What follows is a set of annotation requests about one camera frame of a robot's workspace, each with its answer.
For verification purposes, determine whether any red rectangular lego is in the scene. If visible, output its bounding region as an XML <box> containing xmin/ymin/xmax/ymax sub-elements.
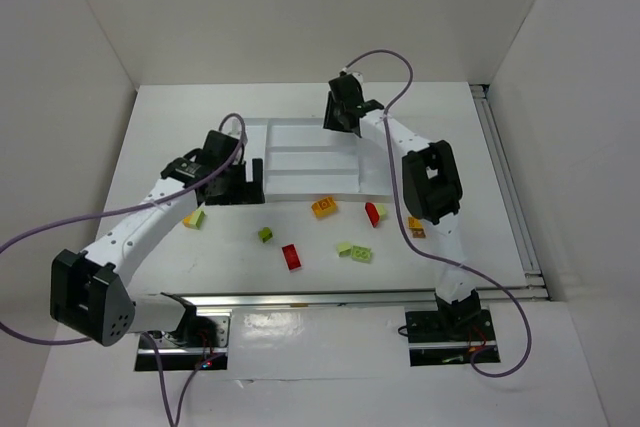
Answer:
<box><xmin>281</xmin><ymin>244</ymin><xmax>302</xmax><ymax>272</ymax></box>

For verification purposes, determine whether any dark green small lego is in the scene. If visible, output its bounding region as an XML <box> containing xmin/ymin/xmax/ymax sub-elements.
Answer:
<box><xmin>258</xmin><ymin>227</ymin><xmax>273</xmax><ymax>243</ymax></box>

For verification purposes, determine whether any orange yellow lego brick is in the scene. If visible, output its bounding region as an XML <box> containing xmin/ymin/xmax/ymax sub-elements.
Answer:
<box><xmin>311</xmin><ymin>196</ymin><xmax>338</xmax><ymax>219</ymax></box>

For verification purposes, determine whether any white compartment tray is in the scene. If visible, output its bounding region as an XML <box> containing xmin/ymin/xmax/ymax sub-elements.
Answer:
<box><xmin>245</xmin><ymin>118</ymin><xmax>392</xmax><ymax>202</ymax></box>

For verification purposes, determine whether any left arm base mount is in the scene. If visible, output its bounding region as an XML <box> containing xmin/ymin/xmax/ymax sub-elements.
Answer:
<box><xmin>134</xmin><ymin>311</ymin><xmax>231</xmax><ymax>372</ymax></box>

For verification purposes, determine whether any aluminium rail right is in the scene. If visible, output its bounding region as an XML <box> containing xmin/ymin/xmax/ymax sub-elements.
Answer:
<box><xmin>469</xmin><ymin>84</ymin><xmax>550</xmax><ymax>300</ymax></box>

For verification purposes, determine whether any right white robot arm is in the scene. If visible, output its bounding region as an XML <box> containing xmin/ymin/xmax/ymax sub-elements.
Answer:
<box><xmin>323</xmin><ymin>70</ymin><xmax>481</xmax><ymax>340</ymax></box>

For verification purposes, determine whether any orange lego piece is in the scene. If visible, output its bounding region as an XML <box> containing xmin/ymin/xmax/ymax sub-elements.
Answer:
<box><xmin>407</xmin><ymin>216</ymin><xmax>426</xmax><ymax>238</ymax></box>

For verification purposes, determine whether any yellow and green lego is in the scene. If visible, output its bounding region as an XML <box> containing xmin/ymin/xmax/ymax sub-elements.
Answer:
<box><xmin>182</xmin><ymin>209</ymin><xmax>206</xmax><ymax>230</ymax></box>

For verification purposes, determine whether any pale green lego pair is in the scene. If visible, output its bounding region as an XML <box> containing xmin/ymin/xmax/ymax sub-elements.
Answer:
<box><xmin>336</xmin><ymin>242</ymin><xmax>373</xmax><ymax>263</ymax></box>

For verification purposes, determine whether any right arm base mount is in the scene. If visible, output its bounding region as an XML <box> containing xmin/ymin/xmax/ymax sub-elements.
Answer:
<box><xmin>397</xmin><ymin>309</ymin><xmax>500</xmax><ymax>367</ymax></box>

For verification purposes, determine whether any aluminium rail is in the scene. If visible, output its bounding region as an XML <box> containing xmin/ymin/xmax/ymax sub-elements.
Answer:
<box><xmin>469</xmin><ymin>84</ymin><xmax>550</xmax><ymax>300</ymax></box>
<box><xmin>180</xmin><ymin>285</ymin><xmax>550</xmax><ymax>308</ymax></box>

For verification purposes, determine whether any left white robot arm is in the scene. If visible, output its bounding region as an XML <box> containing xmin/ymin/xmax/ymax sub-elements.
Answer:
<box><xmin>50</xmin><ymin>130</ymin><xmax>265</xmax><ymax>347</ymax></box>

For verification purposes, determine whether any aluminium rail front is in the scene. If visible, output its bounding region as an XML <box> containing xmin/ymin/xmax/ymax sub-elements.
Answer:
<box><xmin>180</xmin><ymin>285</ymin><xmax>550</xmax><ymax>308</ymax></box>

